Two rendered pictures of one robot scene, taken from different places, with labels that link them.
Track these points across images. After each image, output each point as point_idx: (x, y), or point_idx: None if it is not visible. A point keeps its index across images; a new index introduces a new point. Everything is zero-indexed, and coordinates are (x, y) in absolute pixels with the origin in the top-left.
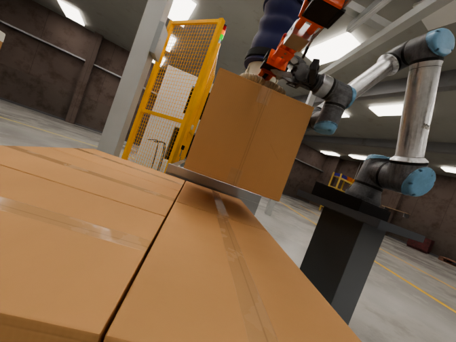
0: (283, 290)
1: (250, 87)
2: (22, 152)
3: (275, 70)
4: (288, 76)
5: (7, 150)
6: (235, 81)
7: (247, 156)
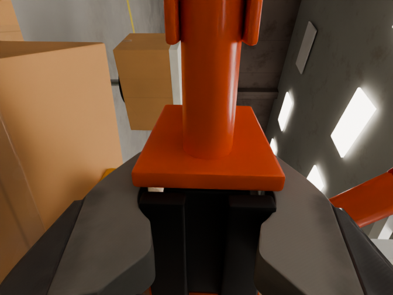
0: None
1: (0, 51)
2: (4, 24)
3: (138, 153)
4: (87, 246)
5: (1, 9)
6: (47, 45)
7: None
